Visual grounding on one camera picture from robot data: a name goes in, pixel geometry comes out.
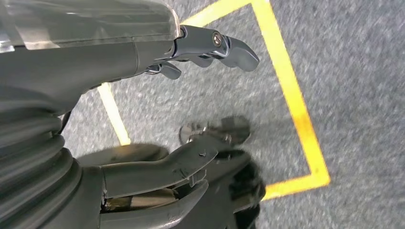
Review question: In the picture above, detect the yellow floor tape square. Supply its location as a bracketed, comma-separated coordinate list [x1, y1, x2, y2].
[97, 0, 331, 202]

